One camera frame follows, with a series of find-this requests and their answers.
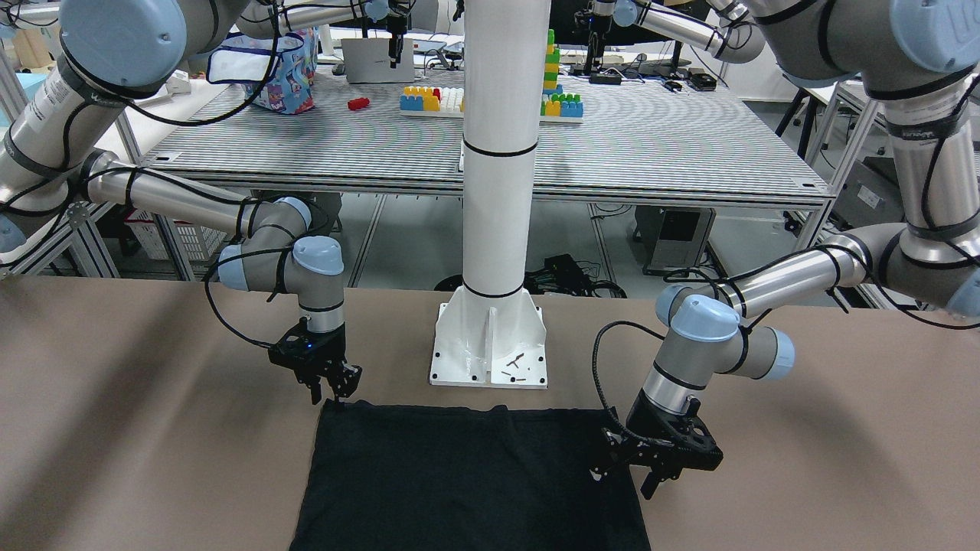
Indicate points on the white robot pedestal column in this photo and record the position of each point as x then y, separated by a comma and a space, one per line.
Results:
491, 333

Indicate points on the black graphic t-shirt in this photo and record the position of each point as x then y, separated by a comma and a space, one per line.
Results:
430, 478

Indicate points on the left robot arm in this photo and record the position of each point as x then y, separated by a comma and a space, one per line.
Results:
918, 60

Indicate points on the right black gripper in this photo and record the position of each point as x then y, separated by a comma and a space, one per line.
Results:
334, 348

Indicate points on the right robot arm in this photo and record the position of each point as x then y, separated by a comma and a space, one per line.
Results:
114, 53

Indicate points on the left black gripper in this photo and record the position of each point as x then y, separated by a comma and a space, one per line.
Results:
641, 421

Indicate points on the red toy block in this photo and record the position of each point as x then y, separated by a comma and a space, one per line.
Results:
358, 103

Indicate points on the silver laptop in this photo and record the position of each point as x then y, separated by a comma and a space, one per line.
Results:
368, 60

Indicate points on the patterned tote bag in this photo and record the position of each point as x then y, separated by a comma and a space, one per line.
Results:
284, 75

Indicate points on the perforated metal table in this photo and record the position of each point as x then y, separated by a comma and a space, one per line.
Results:
637, 144

